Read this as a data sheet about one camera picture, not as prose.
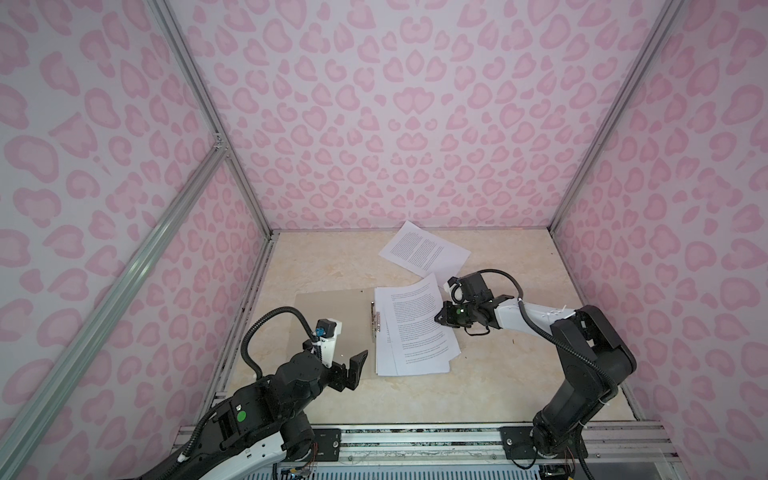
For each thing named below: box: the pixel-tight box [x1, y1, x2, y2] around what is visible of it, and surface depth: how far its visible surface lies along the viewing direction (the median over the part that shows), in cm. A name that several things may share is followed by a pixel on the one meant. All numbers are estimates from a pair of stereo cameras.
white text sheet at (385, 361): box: [375, 310, 399, 376], surface depth 90 cm
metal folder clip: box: [371, 301, 381, 343], surface depth 95 cm
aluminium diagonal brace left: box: [0, 138, 231, 464], surface depth 68 cm
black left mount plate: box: [312, 428, 341, 462], surface depth 75 cm
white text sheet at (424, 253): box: [379, 220, 472, 288], surface depth 116 cm
